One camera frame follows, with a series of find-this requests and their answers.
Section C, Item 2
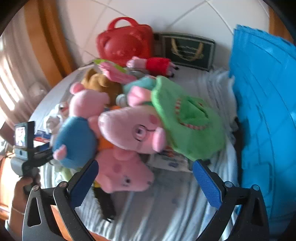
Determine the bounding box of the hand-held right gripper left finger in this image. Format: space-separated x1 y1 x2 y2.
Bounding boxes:
22 159 100 241

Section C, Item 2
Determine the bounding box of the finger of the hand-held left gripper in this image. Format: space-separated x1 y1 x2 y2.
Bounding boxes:
35 151 54 164
36 143 52 152

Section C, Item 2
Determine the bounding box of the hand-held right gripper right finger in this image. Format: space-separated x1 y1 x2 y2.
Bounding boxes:
192 159 270 241

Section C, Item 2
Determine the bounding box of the green plush bag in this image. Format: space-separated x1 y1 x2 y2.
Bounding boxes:
151 76 226 161

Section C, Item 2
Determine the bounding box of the pig plush with glasses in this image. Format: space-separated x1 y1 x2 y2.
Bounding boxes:
98 107 167 155

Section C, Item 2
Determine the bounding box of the blue fabric storage bin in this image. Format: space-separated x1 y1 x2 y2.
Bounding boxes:
228 24 296 235

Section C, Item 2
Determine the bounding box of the person's left forearm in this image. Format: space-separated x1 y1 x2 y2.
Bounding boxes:
6 209 26 235

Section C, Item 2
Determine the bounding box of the person's left hand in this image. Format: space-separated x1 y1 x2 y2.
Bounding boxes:
11 173 42 215

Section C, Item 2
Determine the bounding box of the blue red toothpaste box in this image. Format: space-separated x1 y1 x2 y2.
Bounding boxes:
35 130 52 142

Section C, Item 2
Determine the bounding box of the crumpled white plastic bag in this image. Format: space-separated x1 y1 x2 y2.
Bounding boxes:
46 104 70 131

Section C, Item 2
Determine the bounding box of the pig plush with blue shirt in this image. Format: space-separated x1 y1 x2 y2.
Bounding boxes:
52 83 110 169

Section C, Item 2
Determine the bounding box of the white packet blue red print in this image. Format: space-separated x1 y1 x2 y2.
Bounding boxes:
150 150 193 172

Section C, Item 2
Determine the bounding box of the sheer white curtain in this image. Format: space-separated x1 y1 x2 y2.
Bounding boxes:
0 11 50 139

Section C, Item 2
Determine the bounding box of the brown plush toy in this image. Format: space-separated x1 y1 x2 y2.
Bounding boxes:
81 68 123 108

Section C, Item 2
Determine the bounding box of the pink green striped plush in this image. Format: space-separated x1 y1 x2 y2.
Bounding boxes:
92 59 137 84

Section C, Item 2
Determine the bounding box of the teal pink plush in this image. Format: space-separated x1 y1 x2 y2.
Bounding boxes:
122 76 158 107

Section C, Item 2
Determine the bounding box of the pig plush with red dress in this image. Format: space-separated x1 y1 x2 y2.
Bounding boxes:
126 57 179 77

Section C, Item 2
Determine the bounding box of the red plastic carry case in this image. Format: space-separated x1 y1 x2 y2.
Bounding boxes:
96 17 154 68

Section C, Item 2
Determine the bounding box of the dark green gift bag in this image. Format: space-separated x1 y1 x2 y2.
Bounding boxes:
154 32 216 71

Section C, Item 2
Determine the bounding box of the black strap bag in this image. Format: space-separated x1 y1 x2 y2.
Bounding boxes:
93 183 116 221

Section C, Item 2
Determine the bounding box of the curved wooden wall frame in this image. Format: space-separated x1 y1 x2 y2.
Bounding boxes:
24 0 78 81
268 9 295 44

